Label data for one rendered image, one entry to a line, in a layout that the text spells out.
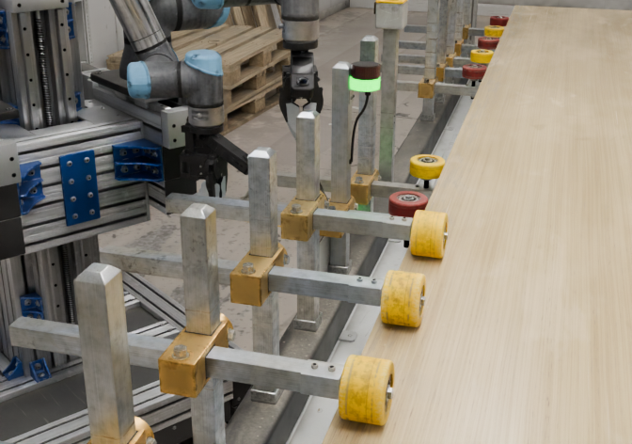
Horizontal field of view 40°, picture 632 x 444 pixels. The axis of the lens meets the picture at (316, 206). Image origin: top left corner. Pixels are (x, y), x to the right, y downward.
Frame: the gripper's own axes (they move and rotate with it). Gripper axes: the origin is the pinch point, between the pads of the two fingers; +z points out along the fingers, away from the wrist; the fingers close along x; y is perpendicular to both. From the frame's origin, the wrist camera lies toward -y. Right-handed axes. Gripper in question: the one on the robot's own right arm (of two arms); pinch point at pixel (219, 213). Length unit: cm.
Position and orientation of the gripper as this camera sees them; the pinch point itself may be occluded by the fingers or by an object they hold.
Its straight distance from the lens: 193.0
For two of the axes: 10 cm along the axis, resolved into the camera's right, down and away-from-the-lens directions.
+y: -9.6, -1.0, 2.5
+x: -2.7, 3.6, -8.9
